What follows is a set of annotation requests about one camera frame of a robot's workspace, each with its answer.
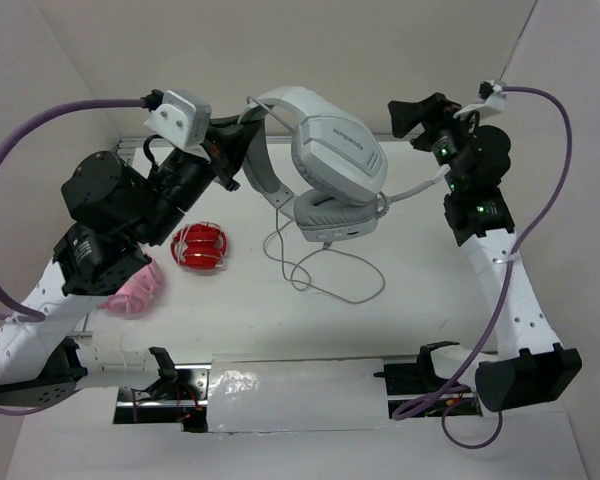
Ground white grey headphones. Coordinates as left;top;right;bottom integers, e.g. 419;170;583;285
238;86;451;244

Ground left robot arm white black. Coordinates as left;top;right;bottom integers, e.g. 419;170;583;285
0;117;265;415

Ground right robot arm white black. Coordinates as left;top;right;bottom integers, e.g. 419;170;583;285
388;93;582;413

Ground red wrapped headphones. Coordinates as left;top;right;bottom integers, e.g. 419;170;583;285
170;222;228;271

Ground white taped cover sheet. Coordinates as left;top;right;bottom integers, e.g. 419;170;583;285
206;359;389;434

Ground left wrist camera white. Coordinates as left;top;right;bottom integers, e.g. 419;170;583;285
144;89;212;152

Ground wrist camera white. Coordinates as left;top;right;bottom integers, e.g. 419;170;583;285
144;89;212;152
453;80;507;120

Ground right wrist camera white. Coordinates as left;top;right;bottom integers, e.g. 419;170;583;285
453;80;507;120

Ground aluminium frame rail back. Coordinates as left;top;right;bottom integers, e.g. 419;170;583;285
117;131;474;150

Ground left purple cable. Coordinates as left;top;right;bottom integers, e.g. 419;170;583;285
0;97;154;416

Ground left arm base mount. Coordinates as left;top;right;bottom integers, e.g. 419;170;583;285
113;347;211;433

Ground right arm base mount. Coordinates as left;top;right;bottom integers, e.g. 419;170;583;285
373;341;475;421

